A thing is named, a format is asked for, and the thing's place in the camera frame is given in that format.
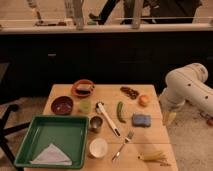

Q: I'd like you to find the orange apple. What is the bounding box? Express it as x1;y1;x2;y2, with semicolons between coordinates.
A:
138;95;150;107

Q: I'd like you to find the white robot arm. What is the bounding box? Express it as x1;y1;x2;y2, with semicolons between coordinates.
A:
159;63;213;126

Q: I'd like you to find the orange bowl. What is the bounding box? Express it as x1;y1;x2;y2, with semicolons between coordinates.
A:
71;79;95;98

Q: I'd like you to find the dark sponge in orange bowl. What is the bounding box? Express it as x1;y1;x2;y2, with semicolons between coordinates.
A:
76;84;92;94

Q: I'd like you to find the dark purple bowl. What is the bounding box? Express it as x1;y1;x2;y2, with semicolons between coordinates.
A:
51;96;73;115

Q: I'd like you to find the blue sponge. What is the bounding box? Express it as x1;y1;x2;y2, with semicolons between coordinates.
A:
132;114;151;127

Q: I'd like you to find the silver fork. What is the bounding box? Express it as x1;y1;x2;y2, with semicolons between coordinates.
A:
112;131;134;162

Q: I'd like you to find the yellow banana bunch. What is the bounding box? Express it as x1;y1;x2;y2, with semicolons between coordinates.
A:
138;151;169;166

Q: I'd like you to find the green cucumber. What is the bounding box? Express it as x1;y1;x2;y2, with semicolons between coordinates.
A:
116;101;126;123

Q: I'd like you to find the small metal cup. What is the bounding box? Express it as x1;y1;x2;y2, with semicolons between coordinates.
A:
90;116;103;133

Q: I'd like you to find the white round cup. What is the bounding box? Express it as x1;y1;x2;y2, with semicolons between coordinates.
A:
89;138;108;159

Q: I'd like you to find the small green cup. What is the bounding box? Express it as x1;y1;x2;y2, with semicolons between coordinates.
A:
79;100;91;114

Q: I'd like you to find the green plastic tray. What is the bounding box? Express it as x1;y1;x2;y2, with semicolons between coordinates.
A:
14;115;89;170

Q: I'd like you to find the white folded napkin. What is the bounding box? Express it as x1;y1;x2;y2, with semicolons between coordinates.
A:
30;143;72;166

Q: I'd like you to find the dark counter cabinet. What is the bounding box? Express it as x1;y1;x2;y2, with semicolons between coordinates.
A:
0;31;213;102

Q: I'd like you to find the black office chair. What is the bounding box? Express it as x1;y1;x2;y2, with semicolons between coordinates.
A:
0;104;29;171

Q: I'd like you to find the brown chain object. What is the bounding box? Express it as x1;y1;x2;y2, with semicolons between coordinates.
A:
120;87;139;100

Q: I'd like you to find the white handled kitchen tool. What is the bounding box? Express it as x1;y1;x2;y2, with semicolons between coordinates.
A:
96;102;121;137

